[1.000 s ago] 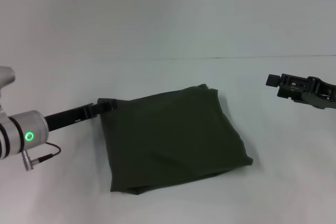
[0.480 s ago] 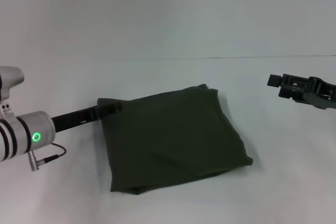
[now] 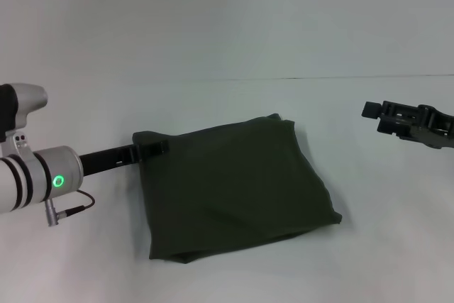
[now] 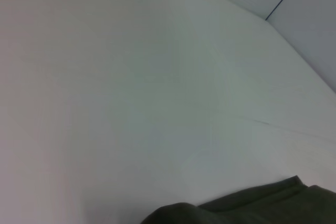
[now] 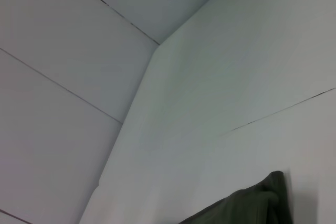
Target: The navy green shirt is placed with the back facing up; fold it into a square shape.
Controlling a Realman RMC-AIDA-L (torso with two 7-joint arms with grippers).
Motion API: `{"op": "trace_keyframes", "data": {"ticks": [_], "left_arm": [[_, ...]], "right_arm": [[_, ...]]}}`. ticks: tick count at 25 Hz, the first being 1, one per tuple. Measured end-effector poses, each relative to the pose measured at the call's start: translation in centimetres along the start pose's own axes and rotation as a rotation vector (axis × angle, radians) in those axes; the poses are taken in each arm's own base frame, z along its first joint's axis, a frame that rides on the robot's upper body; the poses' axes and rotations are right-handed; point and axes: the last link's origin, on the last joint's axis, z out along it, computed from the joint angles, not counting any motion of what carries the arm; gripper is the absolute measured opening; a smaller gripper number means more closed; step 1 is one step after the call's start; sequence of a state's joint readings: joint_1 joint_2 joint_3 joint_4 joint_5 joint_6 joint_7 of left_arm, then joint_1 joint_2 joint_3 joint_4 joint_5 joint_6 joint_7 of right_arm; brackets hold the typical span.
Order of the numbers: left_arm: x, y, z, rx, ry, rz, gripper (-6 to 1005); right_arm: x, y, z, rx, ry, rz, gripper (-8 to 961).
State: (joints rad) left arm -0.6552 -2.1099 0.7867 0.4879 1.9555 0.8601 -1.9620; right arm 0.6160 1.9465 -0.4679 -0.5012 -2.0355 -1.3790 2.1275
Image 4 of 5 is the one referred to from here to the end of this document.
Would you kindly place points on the dark green t-shirt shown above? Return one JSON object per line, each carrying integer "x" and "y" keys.
{"x": 249, "y": 205}

